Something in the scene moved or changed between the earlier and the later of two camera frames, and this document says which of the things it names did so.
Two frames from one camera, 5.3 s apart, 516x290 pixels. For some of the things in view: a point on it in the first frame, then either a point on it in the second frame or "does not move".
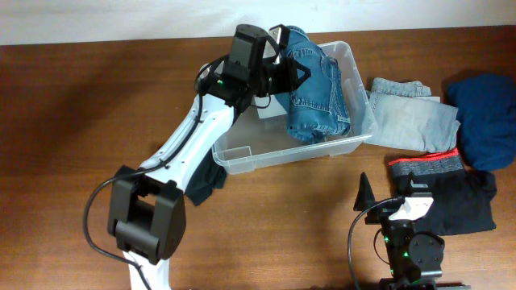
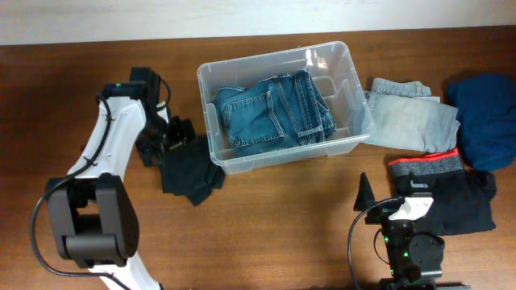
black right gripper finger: x=409 y=189 does not move
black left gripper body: x=266 y=75 → x=157 y=134
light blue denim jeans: x=403 y=114 does not move
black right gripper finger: x=365 y=196 does not move
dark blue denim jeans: x=318 y=109 → x=284 y=110
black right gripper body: x=375 y=216 does not move
